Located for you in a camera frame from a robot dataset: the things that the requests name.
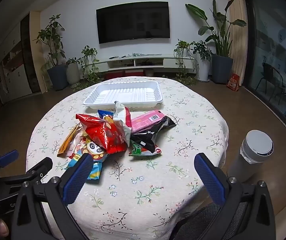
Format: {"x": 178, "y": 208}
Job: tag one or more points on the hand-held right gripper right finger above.
{"x": 209, "y": 177}

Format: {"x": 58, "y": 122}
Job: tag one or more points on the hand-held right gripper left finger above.
{"x": 78, "y": 177}

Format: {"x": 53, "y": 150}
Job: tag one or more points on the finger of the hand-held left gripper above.
{"x": 8, "y": 156}
{"x": 38, "y": 167}

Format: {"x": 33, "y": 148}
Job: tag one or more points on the panda print snack bag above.
{"x": 93, "y": 150}

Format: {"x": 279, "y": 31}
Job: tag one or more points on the gold snack bar packet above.
{"x": 66, "y": 143}

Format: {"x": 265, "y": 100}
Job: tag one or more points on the clear red-edged snack packet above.
{"x": 79, "y": 138}

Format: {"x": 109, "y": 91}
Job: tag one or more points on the red foil snack bag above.
{"x": 103, "y": 135}

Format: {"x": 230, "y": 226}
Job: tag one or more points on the green snack packet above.
{"x": 138, "y": 151}

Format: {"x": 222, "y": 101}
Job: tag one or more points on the blue snack packet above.
{"x": 103, "y": 113}

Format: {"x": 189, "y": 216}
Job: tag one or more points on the black snack packet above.
{"x": 145, "y": 137}

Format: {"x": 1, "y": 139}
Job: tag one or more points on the white snack packet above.
{"x": 121, "y": 115}

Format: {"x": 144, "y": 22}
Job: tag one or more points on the pink snack packet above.
{"x": 145, "y": 121}

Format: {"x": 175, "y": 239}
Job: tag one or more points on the white plastic tray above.
{"x": 125, "y": 93}

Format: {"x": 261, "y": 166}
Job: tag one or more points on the person's left hand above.
{"x": 0, "y": 227}

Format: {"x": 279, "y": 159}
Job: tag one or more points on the black mesh chair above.
{"x": 200, "y": 222}

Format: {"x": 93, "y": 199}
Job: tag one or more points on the grey cylindrical appliance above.
{"x": 250, "y": 155}

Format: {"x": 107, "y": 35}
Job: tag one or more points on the dark grey plant pot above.
{"x": 58, "y": 77}

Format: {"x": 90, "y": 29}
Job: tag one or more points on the red paper bag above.
{"x": 233, "y": 82}

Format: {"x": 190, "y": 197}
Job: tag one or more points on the light grey plant pot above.
{"x": 73, "y": 73}

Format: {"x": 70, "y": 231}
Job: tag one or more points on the white plant pot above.
{"x": 204, "y": 71}

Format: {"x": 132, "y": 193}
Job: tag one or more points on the large dark grey pot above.
{"x": 222, "y": 68}

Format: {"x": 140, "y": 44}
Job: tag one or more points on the small green houseplant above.
{"x": 73, "y": 61}

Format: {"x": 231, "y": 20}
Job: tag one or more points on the black outdoor chair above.
{"x": 270, "y": 77}

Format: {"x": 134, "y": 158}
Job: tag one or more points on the trailing vine plant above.
{"x": 90, "y": 57}

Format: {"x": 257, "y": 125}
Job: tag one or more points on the white television stand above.
{"x": 123, "y": 65}

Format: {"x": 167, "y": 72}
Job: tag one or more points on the tall leafy houseplant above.
{"x": 50, "y": 37}

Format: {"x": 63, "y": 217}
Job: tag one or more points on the small bushy houseplant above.
{"x": 201, "y": 50}

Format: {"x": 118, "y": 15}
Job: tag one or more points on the hanging vine plant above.
{"x": 182, "y": 47}

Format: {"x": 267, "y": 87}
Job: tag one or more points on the beige curtain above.
{"x": 237, "y": 42}

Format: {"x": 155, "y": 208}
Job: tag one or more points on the large broad-leaf plant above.
{"x": 220, "y": 35}

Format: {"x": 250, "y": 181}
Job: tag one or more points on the white wall cabinet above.
{"x": 15, "y": 75}

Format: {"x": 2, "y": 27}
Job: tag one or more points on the wall-mounted black television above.
{"x": 133, "y": 22}

